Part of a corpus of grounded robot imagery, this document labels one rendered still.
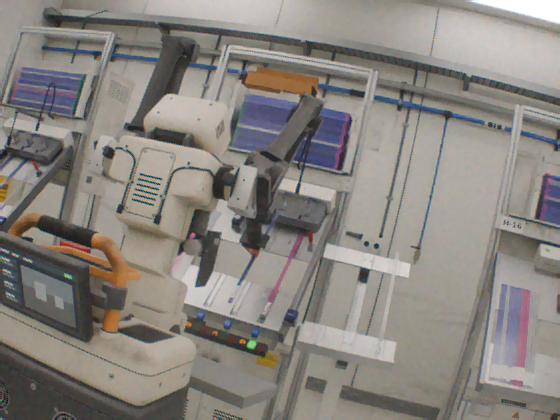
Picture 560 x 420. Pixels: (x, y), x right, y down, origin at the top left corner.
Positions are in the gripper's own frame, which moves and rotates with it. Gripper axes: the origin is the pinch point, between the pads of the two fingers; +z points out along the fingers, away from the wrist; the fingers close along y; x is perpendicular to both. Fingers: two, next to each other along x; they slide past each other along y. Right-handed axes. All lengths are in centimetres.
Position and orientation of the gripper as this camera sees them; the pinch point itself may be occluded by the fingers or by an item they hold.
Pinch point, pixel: (255, 255)
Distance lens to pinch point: 225.8
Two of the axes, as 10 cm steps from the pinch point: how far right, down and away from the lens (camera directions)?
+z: -0.1, 7.4, 6.7
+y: -9.4, -2.3, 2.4
